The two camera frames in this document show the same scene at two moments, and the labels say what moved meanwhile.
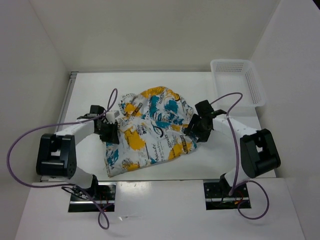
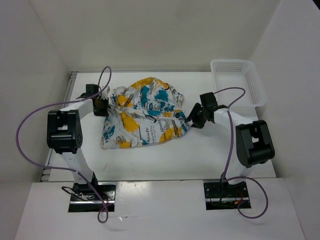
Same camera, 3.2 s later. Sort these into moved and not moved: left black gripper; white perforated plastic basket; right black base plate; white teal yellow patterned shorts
Moved: left black gripper; white teal yellow patterned shorts
Not moved: white perforated plastic basket; right black base plate
